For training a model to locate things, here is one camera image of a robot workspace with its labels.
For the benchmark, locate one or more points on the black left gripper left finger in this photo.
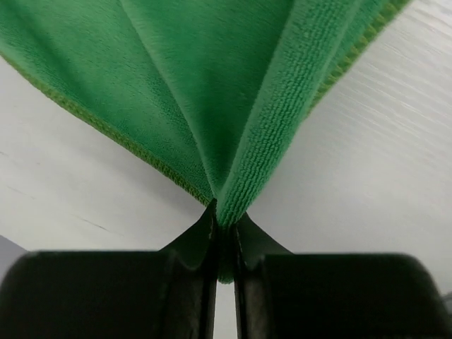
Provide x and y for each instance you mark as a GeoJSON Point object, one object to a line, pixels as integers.
{"type": "Point", "coordinates": [169, 293]}

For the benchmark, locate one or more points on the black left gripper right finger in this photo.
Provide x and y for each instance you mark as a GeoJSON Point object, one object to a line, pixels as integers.
{"type": "Point", "coordinates": [280, 294]}

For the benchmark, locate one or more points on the green microfiber towel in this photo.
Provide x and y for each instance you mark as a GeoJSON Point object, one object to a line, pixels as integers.
{"type": "Point", "coordinates": [209, 93]}

